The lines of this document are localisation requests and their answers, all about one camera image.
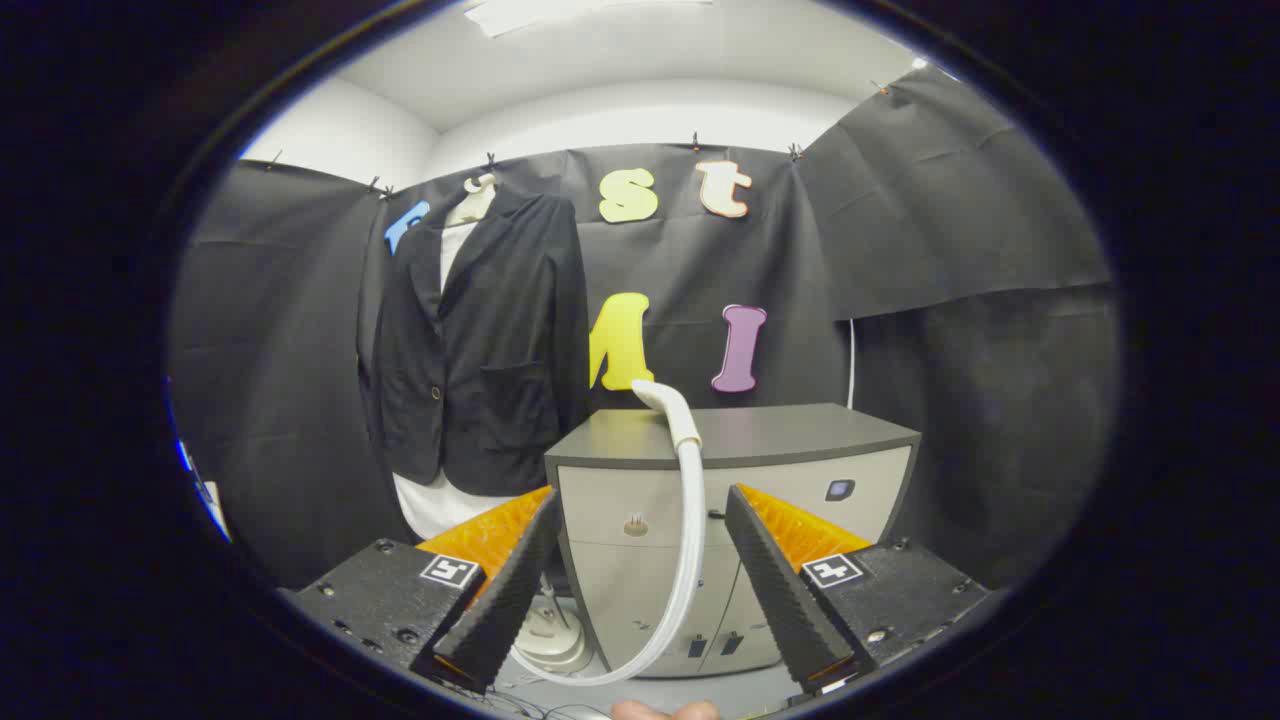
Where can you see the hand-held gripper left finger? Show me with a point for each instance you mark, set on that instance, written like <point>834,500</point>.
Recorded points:
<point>505,600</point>

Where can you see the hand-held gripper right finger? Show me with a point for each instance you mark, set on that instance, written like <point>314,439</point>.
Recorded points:
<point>785,600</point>

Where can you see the black suit jacket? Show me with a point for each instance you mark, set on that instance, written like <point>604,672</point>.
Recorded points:
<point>500,330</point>

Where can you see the white steamer base with pole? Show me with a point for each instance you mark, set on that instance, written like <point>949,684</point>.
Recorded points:
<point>555,640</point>

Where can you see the white clothes hanger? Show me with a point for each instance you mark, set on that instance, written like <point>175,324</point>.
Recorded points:
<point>474,205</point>

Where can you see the grey cabinet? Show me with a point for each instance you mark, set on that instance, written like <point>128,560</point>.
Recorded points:
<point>800,440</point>

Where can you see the black backdrop cloth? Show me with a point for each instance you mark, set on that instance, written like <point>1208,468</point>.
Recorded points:
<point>950,300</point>

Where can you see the ceiling light panel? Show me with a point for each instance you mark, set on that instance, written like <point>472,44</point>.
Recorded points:
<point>520,12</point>

